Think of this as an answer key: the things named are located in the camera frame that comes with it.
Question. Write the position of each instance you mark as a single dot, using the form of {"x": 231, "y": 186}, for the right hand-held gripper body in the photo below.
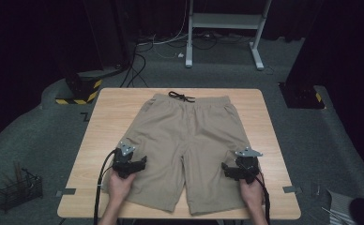
{"x": 248, "y": 167}

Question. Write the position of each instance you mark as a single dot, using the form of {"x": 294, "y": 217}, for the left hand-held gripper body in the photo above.
{"x": 123, "y": 164}

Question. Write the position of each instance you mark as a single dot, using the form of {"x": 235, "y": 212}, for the khaki shorts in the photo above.
{"x": 186, "y": 140}

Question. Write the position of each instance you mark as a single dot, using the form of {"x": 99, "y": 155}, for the person's left hand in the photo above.
{"x": 120, "y": 186}

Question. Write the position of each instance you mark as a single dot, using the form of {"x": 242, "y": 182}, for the person's right hand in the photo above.
{"x": 252, "y": 193}

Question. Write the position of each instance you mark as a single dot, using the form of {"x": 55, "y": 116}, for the grey tape piece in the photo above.
{"x": 66, "y": 192}
{"x": 291, "y": 189}

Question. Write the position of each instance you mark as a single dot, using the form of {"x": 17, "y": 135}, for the yellow black striped base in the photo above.
{"x": 81, "y": 93}

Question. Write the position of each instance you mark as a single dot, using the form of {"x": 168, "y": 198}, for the black base with yellow stripe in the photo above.
{"x": 300, "y": 95}

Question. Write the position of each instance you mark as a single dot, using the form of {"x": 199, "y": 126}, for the white metal stand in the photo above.
{"x": 227, "y": 20}

